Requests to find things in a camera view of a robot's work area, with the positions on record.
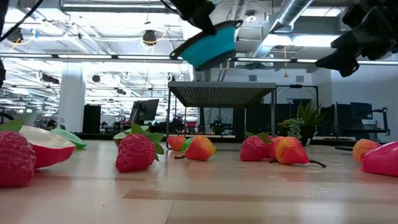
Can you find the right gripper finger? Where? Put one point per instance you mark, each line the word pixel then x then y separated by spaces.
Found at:
pixel 332 62
pixel 349 40

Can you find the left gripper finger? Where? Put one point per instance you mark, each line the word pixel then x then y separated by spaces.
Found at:
pixel 208 25

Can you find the blue collapsible colander grey rim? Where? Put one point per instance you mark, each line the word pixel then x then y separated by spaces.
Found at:
pixel 211 46

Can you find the orange toy peach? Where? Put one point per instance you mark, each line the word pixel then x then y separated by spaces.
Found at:
pixel 273 147
pixel 200 149
pixel 362 148

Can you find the red toy strawberry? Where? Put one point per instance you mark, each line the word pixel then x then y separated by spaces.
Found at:
pixel 253 149
pixel 15 158
pixel 270 137
pixel 135 154

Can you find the orange toy pear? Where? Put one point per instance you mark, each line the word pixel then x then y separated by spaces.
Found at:
pixel 290 152
pixel 176 143

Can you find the red toy bell pepper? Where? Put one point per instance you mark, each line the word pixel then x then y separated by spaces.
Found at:
pixel 382 160

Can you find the green toy kiwi half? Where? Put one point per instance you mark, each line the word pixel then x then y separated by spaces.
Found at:
pixel 118 136

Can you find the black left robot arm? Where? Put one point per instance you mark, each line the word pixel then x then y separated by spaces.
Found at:
pixel 2 15

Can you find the black overhead mounted device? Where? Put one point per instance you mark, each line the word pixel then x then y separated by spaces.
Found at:
pixel 14 35
pixel 149 37

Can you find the black desk with monitors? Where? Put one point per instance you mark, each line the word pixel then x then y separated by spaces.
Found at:
pixel 360 110

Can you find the spiky green potted plant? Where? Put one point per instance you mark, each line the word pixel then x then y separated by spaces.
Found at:
pixel 308 116

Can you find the grey perforated metal stand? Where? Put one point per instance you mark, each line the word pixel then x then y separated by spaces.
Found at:
pixel 220 95

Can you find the red container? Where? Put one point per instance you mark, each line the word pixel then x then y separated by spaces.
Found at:
pixel 191 126

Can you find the black computer monitor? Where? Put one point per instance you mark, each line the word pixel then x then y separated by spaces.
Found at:
pixel 148 109

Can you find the overhead light bar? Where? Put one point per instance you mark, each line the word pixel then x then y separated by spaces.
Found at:
pixel 84 56

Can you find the black cabinet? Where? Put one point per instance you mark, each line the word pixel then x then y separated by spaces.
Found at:
pixel 91 119

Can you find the white building column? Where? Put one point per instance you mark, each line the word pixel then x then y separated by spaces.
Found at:
pixel 71 99

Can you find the red toy apple half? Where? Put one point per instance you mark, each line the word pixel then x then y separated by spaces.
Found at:
pixel 53 154

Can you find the thin black metal frame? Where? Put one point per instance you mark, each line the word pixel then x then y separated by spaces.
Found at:
pixel 295 86

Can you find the silver ribbed air duct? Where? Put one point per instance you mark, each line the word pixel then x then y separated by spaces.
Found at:
pixel 292 12

